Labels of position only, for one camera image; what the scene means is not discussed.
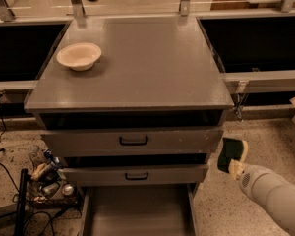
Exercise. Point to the grey top drawer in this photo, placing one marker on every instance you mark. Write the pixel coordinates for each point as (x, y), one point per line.
(108, 142)

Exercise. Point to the grey bottom drawer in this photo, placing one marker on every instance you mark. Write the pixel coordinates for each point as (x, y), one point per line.
(147, 210)

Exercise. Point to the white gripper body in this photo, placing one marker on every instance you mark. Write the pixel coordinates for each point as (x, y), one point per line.
(249, 178)

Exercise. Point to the grey middle drawer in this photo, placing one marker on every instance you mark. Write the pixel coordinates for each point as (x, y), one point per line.
(136, 175)

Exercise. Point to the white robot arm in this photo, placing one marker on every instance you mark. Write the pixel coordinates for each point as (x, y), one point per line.
(274, 194)

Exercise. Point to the right metal frame rail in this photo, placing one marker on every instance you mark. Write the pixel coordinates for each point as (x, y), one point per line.
(260, 82)

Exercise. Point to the left metal rail post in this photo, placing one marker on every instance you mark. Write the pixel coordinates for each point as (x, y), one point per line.
(6, 13)

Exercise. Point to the white paper bowl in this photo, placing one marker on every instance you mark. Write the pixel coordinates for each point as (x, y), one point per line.
(79, 56)

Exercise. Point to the grey drawer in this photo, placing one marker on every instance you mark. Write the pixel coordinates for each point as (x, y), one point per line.
(108, 142)
(147, 210)
(136, 175)

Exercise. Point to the left metal frame rail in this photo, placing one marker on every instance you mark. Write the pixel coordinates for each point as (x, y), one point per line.
(16, 91)

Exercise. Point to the black metal stand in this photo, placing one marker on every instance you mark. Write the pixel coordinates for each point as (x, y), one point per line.
(21, 203)

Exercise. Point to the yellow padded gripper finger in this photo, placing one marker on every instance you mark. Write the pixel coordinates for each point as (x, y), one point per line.
(236, 168)

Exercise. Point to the grey drawer cabinet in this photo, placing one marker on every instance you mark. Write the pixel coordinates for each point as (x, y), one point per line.
(154, 72)

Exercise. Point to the metal frame rail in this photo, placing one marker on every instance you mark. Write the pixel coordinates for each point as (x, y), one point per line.
(260, 82)
(16, 91)

